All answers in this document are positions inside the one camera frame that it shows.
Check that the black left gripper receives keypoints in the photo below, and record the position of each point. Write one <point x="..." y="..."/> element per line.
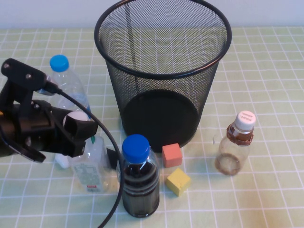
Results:
<point x="40" y="128"/>

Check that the clear bottle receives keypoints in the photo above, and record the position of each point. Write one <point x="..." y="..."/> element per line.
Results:
<point x="95" y="156"/>

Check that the brown-labelled bottle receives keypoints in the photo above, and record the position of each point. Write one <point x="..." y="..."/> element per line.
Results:
<point x="234" y="152"/>

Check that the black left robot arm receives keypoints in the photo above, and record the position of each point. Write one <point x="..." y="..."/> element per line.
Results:
<point x="7" y="133"/>

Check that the black mesh wastebasket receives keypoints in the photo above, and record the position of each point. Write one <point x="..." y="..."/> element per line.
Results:
<point x="166" y="118"/>

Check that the white earbuds case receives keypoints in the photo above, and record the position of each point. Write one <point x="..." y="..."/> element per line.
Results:
<point x="62" y="161"/>

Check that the flat black remote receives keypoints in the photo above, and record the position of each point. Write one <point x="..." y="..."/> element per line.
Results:
<point x="113" y="158"/>

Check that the light-blue-capped bottle, yellow liquid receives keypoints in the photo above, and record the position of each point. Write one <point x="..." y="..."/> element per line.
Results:
<point x="67" y="83"/>

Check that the blue-capped bottle, dark liquid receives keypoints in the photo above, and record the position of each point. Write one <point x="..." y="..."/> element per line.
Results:
<point x="139" y="180"/>

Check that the orange cube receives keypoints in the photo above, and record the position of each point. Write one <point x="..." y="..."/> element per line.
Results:
<point x="172" y="156"/>

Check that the yellow cube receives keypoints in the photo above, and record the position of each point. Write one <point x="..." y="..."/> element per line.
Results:
<point x="178" y="181"/>

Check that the green checked tablecloth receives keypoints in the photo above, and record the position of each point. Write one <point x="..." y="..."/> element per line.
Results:
<point x="261" y="202"/>

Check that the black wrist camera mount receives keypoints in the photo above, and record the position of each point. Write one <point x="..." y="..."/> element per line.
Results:
<point x="21" y="73"/>

